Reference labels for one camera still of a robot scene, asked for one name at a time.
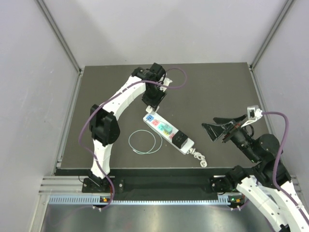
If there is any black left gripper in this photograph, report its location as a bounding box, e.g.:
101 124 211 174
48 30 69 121
141 85 167 112

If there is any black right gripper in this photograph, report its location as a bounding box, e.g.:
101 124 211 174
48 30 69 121
201 113 259 161

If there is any white cube charger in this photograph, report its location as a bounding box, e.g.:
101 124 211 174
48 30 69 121
146 105 159 114

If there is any teal plug adapter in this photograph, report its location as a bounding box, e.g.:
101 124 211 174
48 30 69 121
160 124 172 134

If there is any white multicolour power strip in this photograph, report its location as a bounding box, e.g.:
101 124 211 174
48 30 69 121
143 113 195 155

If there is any black power plug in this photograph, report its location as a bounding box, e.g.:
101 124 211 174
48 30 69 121
172 130 188 149

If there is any thin teal white cable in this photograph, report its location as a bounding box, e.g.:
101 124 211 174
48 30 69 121
128 120 169 155

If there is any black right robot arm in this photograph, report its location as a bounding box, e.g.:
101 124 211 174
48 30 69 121
202 110 309 232

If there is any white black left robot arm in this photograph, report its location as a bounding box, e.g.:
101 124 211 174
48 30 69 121
89 63 169 192

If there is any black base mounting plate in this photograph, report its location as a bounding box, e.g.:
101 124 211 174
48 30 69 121
82 174 235 196

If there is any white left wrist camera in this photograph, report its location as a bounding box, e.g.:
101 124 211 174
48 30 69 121
159 77 173 92

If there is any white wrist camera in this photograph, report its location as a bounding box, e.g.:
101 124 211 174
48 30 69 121
159 77 173 92
241 105 263 128

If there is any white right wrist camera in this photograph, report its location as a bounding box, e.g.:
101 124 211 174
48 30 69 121
241 105 263 128

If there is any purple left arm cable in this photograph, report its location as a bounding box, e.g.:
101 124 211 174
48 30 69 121
77 67 188 208

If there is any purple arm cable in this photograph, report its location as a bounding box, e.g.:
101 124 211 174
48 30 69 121
77 67 188 208
262 111 309 218

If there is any white coiled power cord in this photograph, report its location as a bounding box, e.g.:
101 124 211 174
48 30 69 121
187 148 209 168

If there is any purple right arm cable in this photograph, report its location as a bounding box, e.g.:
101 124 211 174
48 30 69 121
262 111 309 218

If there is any grey slotted cable duct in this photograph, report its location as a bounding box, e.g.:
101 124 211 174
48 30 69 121
48 193 244 205

